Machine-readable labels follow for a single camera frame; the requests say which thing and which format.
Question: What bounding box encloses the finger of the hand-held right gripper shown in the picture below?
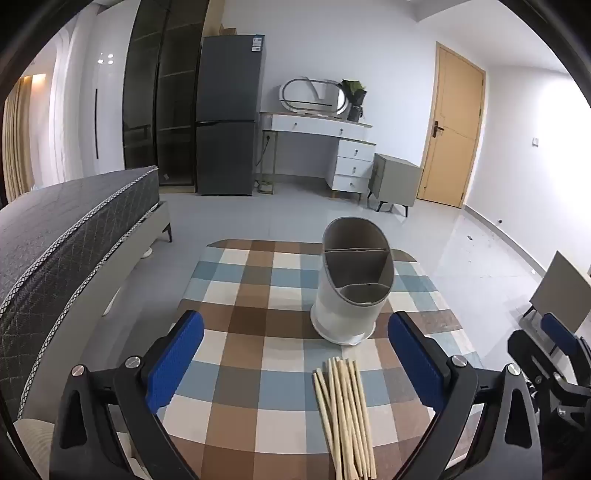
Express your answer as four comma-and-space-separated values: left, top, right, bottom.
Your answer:
507, 329, 555, 386
541, 313, 591, 370

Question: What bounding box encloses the potted green plant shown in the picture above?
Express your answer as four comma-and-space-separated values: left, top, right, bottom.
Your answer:
339, 78, 369, 123

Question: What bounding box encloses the dark grey refrigerator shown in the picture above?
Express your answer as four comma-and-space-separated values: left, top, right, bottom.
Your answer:
196, 33, 267, 197

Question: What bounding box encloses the light wooden door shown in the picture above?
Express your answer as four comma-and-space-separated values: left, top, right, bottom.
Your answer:
416, 41, 488, 208

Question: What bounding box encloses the beige curtain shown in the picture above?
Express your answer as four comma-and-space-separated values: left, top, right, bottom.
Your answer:
2, 74, 51, 201

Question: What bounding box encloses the dark glass cabinet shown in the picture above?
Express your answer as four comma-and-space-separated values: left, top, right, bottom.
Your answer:
121, 0, 211, 195

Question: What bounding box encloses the grey nightstand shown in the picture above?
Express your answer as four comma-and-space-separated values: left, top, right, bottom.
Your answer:
367, 152, 423, 217

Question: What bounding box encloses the gold metal frame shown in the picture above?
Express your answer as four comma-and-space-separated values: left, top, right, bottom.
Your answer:
255, 131, 279, 192

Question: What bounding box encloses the cardboard box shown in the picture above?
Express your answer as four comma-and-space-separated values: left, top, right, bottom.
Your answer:
203, 0, 238, 38

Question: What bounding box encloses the dark grey quilted mattress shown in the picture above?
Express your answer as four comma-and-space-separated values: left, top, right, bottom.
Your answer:
0, 166, 161, 418

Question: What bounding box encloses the white grey utensil holder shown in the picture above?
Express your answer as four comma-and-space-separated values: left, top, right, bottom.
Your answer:
310, 217, 397, 346

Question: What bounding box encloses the oval vanity mirror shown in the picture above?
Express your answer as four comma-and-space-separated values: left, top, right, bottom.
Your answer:
281, 78, 348, 114

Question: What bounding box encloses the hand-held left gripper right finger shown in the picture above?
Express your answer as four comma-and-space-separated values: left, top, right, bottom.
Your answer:
387, 311, 543, 480

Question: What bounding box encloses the white vanity desk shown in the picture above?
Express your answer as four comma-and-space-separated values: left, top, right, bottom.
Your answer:
260, 111, 376, 201

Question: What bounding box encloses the bundle of wooden chopsticks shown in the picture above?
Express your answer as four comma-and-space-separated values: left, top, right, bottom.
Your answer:
312, 356, 377, 480

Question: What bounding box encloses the checkered tablecloth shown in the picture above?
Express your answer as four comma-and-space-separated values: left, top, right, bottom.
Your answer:
117, 239, 485, 480

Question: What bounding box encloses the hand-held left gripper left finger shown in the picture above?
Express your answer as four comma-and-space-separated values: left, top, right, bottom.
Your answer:
48, 310, 206, 480

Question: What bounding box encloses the glossy white wardrobe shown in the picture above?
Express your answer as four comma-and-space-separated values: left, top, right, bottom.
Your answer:
46, 9, 139, 185

